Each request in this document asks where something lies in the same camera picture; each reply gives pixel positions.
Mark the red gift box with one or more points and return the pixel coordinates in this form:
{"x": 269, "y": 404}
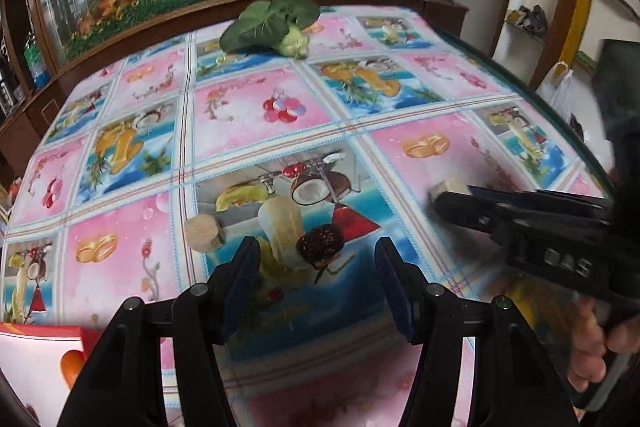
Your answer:
{"x": 40, "y": 357}

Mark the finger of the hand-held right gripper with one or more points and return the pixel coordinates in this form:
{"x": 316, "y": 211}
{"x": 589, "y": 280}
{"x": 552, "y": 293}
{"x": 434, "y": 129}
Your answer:
{"x": 540, "y": 199}
{"x": 470, "y": 212}

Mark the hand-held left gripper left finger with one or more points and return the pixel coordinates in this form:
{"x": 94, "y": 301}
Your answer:
{"x": 245, "y": 287}

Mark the printed fruit tablecloth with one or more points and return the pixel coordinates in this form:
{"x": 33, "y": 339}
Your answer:
{"x": 240, "y": 122}

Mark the orange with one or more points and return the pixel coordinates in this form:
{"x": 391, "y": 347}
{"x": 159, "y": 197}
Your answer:
{"x": 71, "y": 364}

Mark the beige sugarcane piece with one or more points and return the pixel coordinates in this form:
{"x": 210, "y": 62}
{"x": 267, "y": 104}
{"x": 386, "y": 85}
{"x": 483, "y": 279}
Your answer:
{"x": 450, "y": 186}
{"x": 202, "y": 232}

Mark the pair of dark shoes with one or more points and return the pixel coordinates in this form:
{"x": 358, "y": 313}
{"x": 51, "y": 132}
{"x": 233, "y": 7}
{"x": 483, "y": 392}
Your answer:
{"x": 527, "y": 19}

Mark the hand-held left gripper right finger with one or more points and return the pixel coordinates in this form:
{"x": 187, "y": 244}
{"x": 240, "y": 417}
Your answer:
{"x": 395, "y": 292}

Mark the green plastic bottle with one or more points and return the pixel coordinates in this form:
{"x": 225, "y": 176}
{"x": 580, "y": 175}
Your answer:
{"x": 35, "y": 57}

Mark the wrinkled red date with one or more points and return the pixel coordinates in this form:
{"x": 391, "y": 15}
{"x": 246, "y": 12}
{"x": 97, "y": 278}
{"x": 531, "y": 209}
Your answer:
{"x": 320, "y": 243}

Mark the person's right hand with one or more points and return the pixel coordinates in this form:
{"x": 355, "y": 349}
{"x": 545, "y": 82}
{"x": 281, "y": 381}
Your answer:
{"x": 587, "y": 347}

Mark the green bok choy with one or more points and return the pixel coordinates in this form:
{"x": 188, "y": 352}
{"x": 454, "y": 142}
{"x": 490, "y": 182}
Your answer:
{"x": 272, "y": 24}

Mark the white plastic bag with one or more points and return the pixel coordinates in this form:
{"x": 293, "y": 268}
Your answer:
{"x": 557, "y": 87}

